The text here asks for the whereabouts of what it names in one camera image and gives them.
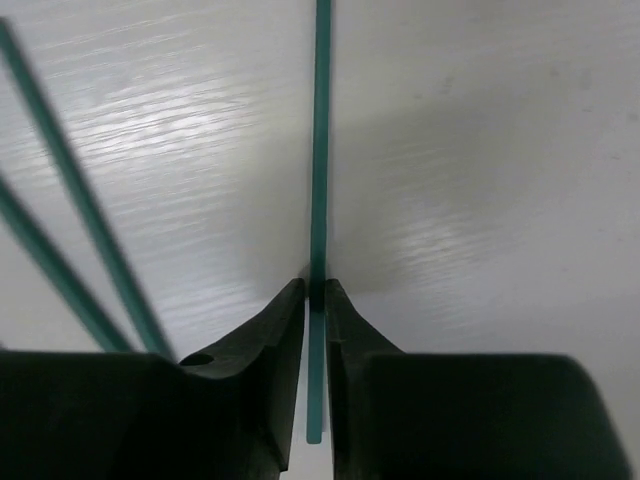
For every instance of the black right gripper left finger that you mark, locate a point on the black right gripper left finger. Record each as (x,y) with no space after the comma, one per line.
(223,412)

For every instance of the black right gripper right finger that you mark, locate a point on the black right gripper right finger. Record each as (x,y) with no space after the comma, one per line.
(398,415)

